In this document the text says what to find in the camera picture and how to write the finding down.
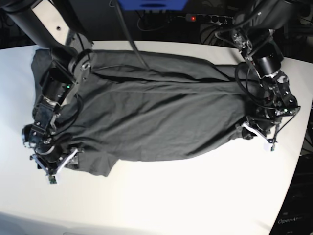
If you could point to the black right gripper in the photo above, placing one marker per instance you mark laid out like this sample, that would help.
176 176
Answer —
52 155

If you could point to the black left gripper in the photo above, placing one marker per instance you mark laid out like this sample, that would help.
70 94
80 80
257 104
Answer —
261 122

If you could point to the dark grey T-shirt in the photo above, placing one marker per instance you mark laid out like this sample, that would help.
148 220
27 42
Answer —
183 107

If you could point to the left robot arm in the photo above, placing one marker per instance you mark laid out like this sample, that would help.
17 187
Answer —
259 75

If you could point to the black OpenArm base box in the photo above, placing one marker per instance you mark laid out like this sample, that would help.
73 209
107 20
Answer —
296 214

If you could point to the black power strip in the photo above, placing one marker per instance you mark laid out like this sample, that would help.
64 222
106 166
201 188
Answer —
209 19

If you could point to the blue plastic box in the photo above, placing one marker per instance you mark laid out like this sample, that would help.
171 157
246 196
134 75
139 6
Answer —
176 5

